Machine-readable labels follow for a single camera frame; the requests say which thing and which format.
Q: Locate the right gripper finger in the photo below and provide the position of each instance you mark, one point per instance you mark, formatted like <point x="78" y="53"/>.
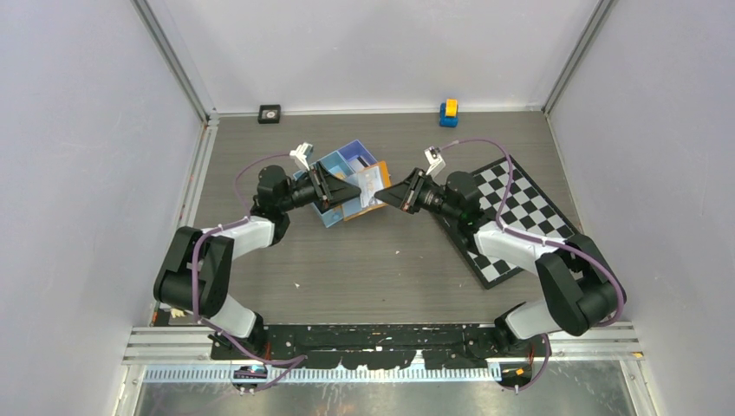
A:
<point x="406" y="184"/>
<point x="394" y="198"/>

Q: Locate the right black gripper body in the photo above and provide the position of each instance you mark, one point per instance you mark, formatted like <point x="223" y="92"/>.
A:
<point x="422" y="195"/>

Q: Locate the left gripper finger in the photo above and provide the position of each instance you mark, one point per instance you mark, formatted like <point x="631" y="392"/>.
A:
<point x="333" y="185"/>
<point x="335" y="200"/>

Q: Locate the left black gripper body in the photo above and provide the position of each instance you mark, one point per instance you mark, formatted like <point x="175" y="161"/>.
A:
<point x="313" y="191"/>

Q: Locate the orange leather card holder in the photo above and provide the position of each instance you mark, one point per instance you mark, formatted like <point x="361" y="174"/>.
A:
<point x="352" y="209"/>

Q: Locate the white patterned credit card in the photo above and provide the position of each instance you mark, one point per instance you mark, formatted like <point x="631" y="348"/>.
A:
<point x="370" y="180"/>

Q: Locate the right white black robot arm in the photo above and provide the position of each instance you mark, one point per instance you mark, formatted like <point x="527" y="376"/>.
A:
<point x="579" y="289"/>

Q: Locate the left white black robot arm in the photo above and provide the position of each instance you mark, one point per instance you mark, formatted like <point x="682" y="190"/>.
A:
<point x="196" y="271"/>

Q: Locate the blue purple three-drawer organizer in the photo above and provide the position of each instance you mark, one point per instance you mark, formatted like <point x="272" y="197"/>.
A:
<point x="345" y="163"/>

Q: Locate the blue yellow toy block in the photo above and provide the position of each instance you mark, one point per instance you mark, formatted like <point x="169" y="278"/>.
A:
<point x="449" y="113"/>

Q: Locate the small black square box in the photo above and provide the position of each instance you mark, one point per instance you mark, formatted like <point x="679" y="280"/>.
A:
<point x="269" y="114"/>

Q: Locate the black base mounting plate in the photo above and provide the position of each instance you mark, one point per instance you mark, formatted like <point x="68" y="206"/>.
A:
<point x="379" y="346"/>

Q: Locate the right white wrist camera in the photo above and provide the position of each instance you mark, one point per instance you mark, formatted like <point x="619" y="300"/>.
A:
<point x="435" y="160"/>

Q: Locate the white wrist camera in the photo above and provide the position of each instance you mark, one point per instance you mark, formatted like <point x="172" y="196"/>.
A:
<point x="300" y="155"/>
<point x="435" y="160"/>

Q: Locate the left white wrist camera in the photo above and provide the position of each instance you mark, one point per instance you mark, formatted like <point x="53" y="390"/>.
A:
<point x="300" y="155"/>

